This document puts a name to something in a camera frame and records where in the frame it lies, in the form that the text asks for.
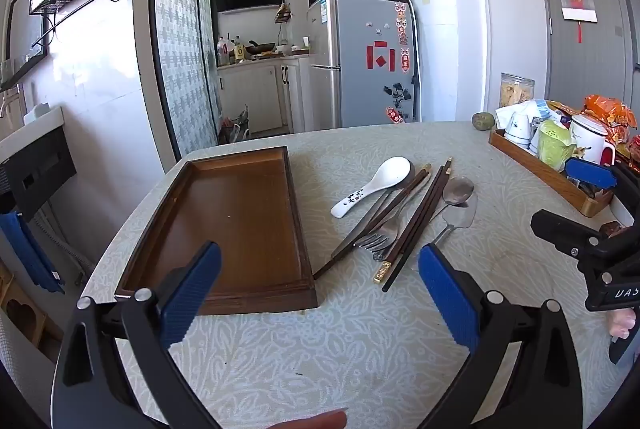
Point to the white plastic bag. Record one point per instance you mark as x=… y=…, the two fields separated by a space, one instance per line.
x=540 y=109

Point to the yellow oil bottle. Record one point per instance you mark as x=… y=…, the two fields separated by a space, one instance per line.
x=241 y=54

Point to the hanging spice rack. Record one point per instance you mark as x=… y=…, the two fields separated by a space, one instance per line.
x=283 y=13

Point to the light wooden tray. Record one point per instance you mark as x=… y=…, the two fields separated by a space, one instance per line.
x=550 y=176

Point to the metal fork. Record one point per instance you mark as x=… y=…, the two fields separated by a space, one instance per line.
x=375 y=241

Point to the black wok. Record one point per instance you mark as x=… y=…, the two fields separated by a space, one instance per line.
x=262 y=47

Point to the clear plastic snack jar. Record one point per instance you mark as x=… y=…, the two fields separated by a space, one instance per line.
x=517 y=91

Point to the patterned sliding door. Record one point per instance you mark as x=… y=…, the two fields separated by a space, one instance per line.
x=185 y=34

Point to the metal cake server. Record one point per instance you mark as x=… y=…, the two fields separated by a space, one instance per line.
x=457 y=218

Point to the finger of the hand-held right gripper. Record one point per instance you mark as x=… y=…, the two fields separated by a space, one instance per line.
x=562 y=233
x=592 y=174

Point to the black framed mirror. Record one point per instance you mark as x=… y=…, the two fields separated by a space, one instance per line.
x=25 y=29

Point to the silver refrigerator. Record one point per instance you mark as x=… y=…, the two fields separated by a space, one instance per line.
x=350 y=59

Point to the white kitchen cabinet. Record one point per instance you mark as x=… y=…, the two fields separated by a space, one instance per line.
x=255 y=94

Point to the white lidded mug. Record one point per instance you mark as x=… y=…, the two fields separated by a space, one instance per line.
x=590 y=139

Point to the orange snack bag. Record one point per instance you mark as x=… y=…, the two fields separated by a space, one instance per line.
x=607 y=109

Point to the wooden rack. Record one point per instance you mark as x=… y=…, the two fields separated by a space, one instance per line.
x=20 y=334

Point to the person's right hand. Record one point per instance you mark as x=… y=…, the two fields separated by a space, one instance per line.
x=619 y=325

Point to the green cabbage shaped cup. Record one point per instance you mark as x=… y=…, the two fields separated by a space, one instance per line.
x=552 y=144

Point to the dark wooden tray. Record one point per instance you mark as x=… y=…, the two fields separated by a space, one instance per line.
x=225 y=219

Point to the metal spoon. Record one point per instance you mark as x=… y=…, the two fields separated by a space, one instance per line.
x=457 y=191

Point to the brown patterned object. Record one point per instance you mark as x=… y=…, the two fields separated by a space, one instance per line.
x=611 y=229

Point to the person's left hand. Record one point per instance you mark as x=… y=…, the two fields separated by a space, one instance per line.
x=310 y=420

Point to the white plastic jug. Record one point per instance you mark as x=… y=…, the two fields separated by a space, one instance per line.
x=224 y=54

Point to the hanging wall calendar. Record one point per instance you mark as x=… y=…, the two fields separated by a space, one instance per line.
x=577 y=1

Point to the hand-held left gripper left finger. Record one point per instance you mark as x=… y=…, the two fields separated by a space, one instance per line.
x=192 y=294

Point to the plastic bags on floor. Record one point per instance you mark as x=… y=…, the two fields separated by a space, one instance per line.
x=235 y=126

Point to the white wash basin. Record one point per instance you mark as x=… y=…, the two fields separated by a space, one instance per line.
x=30 y=129

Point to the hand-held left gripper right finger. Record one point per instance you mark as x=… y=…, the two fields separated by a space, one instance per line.
x=447 y=296

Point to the black vanity cabinet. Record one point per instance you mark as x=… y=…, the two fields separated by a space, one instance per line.
x=40 y=169

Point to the blue towel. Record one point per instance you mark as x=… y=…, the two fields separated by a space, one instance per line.
x=30 y=254

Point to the white ceramic spoon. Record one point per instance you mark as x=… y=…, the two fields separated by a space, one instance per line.
x=392 y=174

